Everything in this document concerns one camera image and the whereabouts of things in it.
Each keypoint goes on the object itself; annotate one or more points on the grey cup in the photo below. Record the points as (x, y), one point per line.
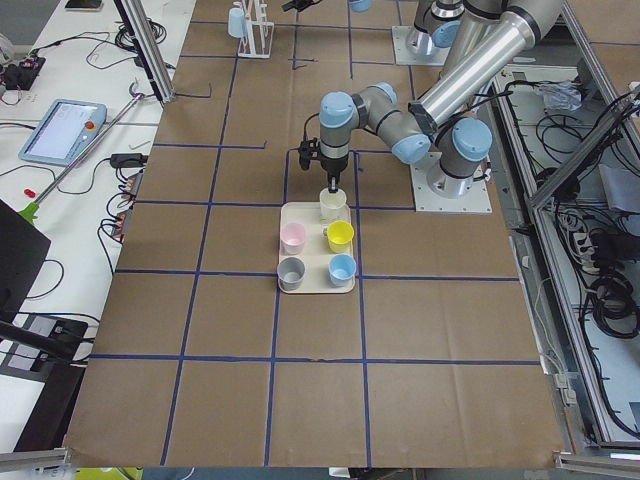
(290, 272)

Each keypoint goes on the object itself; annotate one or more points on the aluminium frame post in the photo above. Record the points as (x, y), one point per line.
(137, 25)

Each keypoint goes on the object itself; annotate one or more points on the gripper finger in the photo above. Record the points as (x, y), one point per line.
(298, 5)

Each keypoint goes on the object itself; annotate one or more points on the cream serving tray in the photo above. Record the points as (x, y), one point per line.
(316, 254)

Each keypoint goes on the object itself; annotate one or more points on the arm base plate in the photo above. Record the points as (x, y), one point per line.
(413, 47)
(436, 192)

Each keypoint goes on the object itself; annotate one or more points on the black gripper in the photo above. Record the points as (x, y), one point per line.
(332, 165)

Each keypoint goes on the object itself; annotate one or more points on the cream white cup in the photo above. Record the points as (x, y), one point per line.
(332, 205)

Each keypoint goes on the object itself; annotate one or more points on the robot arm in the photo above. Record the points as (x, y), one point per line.
(440, 19)
(489, 34)

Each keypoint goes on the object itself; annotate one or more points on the white wire cup rack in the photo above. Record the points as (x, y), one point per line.
(257, 43)

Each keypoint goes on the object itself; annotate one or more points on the pink cup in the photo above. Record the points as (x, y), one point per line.
(292, 238)

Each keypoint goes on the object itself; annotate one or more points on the black power adapter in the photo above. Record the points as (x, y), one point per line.
(127, 160)

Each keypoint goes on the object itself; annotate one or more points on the light blue cup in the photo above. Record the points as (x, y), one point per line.
(236, 23)

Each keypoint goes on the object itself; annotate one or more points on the yellow cup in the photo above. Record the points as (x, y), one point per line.
(340, 235)

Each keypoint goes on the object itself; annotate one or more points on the reacher grabber tool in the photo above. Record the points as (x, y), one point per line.
(29, 212)

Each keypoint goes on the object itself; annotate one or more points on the teach pendant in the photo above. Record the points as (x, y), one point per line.
(65, 130)

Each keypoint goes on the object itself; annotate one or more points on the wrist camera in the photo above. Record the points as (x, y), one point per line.
(308, 151)

